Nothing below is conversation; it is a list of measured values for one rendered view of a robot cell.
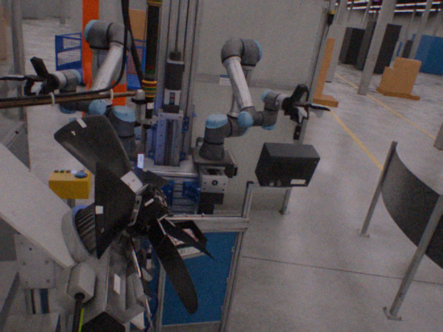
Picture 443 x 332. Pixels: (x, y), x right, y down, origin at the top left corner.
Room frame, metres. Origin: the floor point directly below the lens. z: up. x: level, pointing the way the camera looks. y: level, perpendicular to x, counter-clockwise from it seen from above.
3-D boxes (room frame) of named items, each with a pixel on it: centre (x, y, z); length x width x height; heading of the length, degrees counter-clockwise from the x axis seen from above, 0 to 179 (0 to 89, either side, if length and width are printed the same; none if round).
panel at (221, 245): (1.44, 0.25, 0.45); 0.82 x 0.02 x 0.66; 106
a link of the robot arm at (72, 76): (1.56, 0.73, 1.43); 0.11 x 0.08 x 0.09; 166
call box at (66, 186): (1.34, 0.63, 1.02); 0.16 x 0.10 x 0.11; 106
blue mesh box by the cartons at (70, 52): (7.82, 3.20, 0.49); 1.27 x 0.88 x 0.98; 0
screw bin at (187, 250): (1.31, 0.14, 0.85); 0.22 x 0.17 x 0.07; 121
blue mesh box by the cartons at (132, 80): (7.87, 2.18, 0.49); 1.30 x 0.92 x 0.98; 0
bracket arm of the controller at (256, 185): (1.59, -0.26, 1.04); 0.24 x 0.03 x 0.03; 106
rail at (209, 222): (1.44, 0.25, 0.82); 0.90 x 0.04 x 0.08; 106
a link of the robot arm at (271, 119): (1.74, -0.20, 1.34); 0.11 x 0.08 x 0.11; 128
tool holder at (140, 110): (1.06, 0.25, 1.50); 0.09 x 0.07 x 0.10; 141
